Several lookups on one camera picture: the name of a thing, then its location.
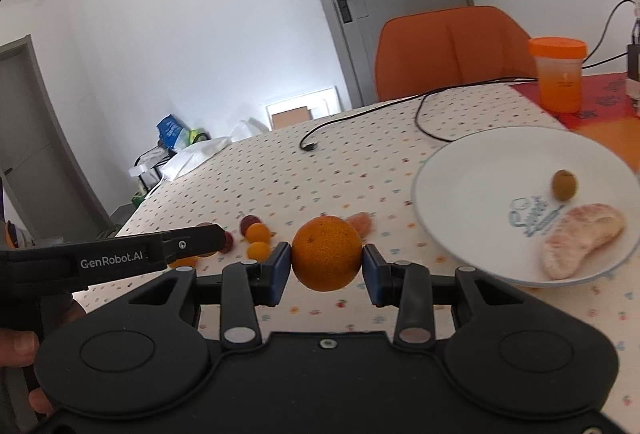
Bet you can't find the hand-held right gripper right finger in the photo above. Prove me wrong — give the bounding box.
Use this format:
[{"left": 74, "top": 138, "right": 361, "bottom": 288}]
[{"left": 362, "top": 244, "right": 527, "bottom": 348}]

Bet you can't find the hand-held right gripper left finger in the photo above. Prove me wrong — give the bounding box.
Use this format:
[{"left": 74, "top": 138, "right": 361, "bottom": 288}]
[{"left": 127, "top": 241, "right": 293, "bottom": 348}]

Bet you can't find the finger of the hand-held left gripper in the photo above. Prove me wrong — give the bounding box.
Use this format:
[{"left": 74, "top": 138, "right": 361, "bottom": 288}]
[{"left": 161, "top": 223, "right": 227, "bottom": 265}]

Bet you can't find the large orange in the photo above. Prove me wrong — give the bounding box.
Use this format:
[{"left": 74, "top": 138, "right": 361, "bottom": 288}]
[{"left": 291, "top": 215, "right": 363, "bottom": 292}]

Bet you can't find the peeled tangerine piece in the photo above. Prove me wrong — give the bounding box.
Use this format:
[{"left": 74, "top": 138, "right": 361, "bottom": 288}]
[{"left": 345, "top": 212, "right": 374, "bottom": 235}]

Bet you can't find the white plate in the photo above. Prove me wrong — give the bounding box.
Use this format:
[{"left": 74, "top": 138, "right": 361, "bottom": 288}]
[{"left": 411, "top": 126, "right": 640, "bottom": 289}]

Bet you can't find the person's left hand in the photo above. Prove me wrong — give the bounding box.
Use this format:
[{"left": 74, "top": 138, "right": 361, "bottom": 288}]
[{"left": 0, "top": 330, "right": 54, "bottom": 417}]

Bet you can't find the white plastic bag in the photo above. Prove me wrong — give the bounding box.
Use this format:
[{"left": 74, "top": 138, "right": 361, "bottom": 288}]
[{"left": 159, "top": 118, "right": 272, "bottom": 183}]

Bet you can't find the printed tablecloth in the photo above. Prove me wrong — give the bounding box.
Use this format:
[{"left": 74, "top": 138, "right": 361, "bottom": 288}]
[{"left": 72, "top": 72, "right": 640, "bottom": 417}]

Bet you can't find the blue bag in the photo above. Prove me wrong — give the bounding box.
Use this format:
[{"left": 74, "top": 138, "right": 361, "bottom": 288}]
[{"left": 155, "top": 114, "right": 189, "bottom": 153}]

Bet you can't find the brown cardboard piece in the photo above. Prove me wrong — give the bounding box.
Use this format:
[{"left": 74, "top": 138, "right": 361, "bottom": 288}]
[{"left": 270, "top": 107, "right": 311, "bottom": 130}]

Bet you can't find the white foam board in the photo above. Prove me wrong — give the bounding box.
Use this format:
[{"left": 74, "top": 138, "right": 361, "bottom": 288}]
[{"left": 263, "top": 86, "right": 344, "bottom": 131}]

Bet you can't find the peeled pomelo segment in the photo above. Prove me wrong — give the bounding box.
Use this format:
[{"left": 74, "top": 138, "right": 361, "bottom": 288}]
[{"left": 540, "top": 203, "right": 627, "bottom": 281}]

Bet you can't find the brown kiwi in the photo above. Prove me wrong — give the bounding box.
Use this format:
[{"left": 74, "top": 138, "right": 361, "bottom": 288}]
[{"left": 551, "top": 169, "right": 579, "bottom": 202}]

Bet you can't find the orange chair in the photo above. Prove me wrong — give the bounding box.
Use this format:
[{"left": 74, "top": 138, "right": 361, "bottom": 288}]
[{"left": 375, "top": 6, "right": 540, "bottom": 102}]

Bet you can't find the orange lidded plastic container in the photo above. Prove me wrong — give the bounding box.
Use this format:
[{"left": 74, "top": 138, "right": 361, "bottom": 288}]
[{"left": 529, "top": 37, "right": 587, "bottom": 114}]

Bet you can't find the red orange table mat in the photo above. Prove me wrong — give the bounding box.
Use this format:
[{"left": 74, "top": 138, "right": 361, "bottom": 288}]
[{"left": 510, "top": 72, "right": 640, "bottom": 175}]

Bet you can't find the white power adapter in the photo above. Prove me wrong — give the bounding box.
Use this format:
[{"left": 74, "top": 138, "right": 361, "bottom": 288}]
[{"left": 624, "top": 78, "right": 640, "bottom": 117}]

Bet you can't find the black charger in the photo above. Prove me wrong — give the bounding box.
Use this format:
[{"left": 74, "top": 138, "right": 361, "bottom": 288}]
[{"left": 626, "top": 42, "right": 640, "bottom": 84}]

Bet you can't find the black door handle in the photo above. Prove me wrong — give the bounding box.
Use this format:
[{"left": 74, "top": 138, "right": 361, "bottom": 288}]
[{"left": 333, "top": 0, "right": 364, "bottom": 24}]

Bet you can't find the black wall cable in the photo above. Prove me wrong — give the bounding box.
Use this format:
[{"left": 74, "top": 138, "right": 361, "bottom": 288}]
[{"left": 581, "top": 0, "right": 638, "bottom": 70}]

